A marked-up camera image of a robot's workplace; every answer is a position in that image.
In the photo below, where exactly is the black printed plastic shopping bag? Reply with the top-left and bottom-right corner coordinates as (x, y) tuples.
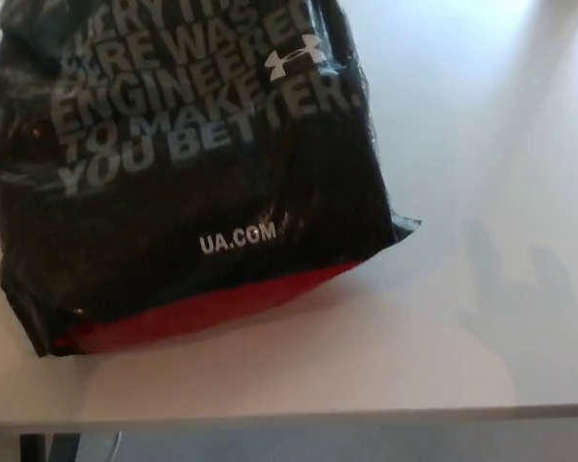
(0, 0), (423, 360)

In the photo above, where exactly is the black table leg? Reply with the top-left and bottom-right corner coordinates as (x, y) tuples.
(19, 432), (81, 462)

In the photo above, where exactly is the white cable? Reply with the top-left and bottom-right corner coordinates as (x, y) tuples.
(105, 430), (125, 462)

